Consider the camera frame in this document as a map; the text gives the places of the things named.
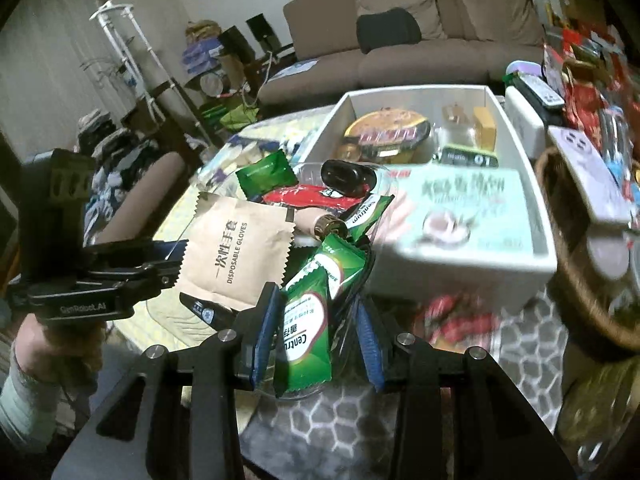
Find blue packet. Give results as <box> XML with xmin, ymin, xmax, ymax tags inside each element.
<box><xmin>179</xmin><ymin>294</ymin><xmax>237</xmax><ymax>332</ymax></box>

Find yellow box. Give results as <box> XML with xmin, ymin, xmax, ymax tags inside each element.
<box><xmin>471</xmin><ymin>106</ymin><xmax>499</xmax><ymax>152</ymax></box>

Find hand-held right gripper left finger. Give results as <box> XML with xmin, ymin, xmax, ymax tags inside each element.
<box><xmin>52</xmin><ymin>281</ymin><xmax>282</xmax><ymax>480</ymax></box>

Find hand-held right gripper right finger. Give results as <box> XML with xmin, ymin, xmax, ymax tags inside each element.
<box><xmin>352</xmin><ymin>296</ymin><xmax>576</xmax><ymax>480</ymax></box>

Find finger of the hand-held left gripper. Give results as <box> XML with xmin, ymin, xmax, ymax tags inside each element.
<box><xmin>80</xmin><ymin>262</ymin><xmax>182</xmax><ymax>302</ymax></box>
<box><xmin>82</xmin><ymin>239</ymin><xmax>190</xmax><ymax>268</ymax></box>

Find green snack packet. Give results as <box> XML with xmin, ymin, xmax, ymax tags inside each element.
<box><xmin>344</xmin><ymin>194</ymin><xmax>395</xmax><ymax>242</ymax></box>
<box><xmin>235</xmin><ymin>150</ymin><xmax>297</xmax><ymax>204</ymax></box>
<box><xmin>285</xmin><ymin>232</ymin><xmax>370</xmax><ymax>311</ymax></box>
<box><xmin>271</xmin><ymin>266</ymin><xmax>335</xmax><ymax>402</ymax></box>

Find green bag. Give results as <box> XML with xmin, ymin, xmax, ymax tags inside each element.
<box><xmin>200</xmin><ymin>99</ymin><xmax>262</xmax><ymax>132</ymax></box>

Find grey honeycomb mat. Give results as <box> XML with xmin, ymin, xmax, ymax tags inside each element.
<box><xmin>240</xmin><ymin>285</ymin><xmax>568</xmax><ymax>480</ymax></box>

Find wicker basket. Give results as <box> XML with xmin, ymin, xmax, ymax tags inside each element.
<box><xmin>534</xmin><ymin>146</ymin><xmax>640</xmax><ymax>358</ymax></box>

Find person's left forearm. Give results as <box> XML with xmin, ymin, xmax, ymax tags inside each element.
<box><xmin>0</xmin><ymin>347</ymin><xmax>63</xmax><ymax>458</ymax></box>

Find black cushion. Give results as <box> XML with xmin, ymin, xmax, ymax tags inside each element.
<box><xmin>356</xmin><ymin>8</ymin><xmax>423</xmax><ymax>54</ymax></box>

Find red snack packet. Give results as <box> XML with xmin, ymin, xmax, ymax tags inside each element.
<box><xmin>261</xmin><ymin>184</ymin><xmax>367</xmax><ymax>212</ymax></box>

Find round white plate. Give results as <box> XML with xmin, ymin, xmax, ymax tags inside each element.
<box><xmin>200</xmin><ymin>72</ymin><xmax>227</xmax><ymax>99</ymax></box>

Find pile of clothes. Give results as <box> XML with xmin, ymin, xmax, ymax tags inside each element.
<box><xmin>75</xmin><ymin>109</ymin><xmax>162</xmax><ymax>243</ymax></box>

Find stack of purple boxes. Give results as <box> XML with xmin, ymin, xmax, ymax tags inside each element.
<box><xmin>181</xmin><ymin>39</ymin><xmax>224</xmax><ymax>77</ymax></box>

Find white storage box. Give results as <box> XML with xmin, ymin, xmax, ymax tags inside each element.
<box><xmin>299</xmin><ymin>85</ymin><xmax>559</xmax><ymax>308</ymax></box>

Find white coat rack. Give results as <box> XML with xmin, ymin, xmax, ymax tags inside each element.
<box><xmin>89</xmin><ymin>1</ymin><xmax>213</xmax><ymax>153</ymax></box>

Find brown glove packet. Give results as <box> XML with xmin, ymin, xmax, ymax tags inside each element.
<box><xmin>176</xmin><ymin>191</ymin><xmax>299</xmax><ymax>312</ymax></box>

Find remote control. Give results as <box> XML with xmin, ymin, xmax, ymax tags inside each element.
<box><xmin>514</xmin><ymin>74</ymin><xmax>567</xmax><ymax>112</ymax></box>

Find instant noodle bowl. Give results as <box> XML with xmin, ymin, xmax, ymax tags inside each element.
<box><xmin>344</xmin><ymin>106</ymin><xmax>432</xmax><ymax>152</ymax></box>

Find red wrapped candies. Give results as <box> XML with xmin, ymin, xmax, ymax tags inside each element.
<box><xmin>414</xmin><ymin>294</ymin><xmax>502</xmax><ymax>353</ymax></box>

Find green snack box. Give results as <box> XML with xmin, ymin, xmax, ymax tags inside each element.
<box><xmin>392</xmin><ymin>166</ymin><xmax>538</xmax><ymax>258</ymax></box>

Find person's left hand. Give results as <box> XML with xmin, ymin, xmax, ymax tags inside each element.
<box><xmin>14</xmin><ymin>314</ymin><xmax>107</xmax><ymax>388</ymax></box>

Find brown sofa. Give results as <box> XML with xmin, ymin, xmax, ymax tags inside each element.
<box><xmin>259</xmin><ymin>0</ymin><xmax>547</xmax><ymax>107</ymax></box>

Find black label packet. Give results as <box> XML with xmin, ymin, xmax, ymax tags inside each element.
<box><xmin>439</xmin><ymin>144</ymin><xmax>502</xmax><ymax>169</ymax></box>

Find black oval case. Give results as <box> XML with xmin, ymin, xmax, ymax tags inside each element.
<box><xmin>321</xmin><ymin>159</ymin><xmax>379</xmax><ymax>197</ymax></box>

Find white game controller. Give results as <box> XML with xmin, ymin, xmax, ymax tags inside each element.
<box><xmin>546</xmin><ymin>126</ymin><xmax>633</xmax><ymax>228</ymax></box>

